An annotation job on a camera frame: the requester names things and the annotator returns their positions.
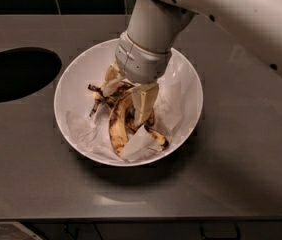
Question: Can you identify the white paper napkin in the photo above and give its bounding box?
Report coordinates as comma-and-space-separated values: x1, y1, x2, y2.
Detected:
61, 52, 180, 165

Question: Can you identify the black round countertop hole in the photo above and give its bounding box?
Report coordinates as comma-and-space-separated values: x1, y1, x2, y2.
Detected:
0, 47, 62, 102

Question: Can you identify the black drawer handle right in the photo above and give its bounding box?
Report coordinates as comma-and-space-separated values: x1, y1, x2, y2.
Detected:
199, 225, 241, 240

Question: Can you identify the spotted banana peel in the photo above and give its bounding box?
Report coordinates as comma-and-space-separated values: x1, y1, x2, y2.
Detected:
87, 80, 169, 158

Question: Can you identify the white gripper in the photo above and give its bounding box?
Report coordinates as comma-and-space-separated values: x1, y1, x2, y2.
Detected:
101, 32, 172, 126

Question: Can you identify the white ceramic bowl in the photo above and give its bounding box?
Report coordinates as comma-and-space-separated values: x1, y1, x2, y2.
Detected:
54, 39, 203, 167

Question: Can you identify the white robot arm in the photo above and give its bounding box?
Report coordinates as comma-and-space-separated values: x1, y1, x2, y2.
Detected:
115, 0, 282, 84

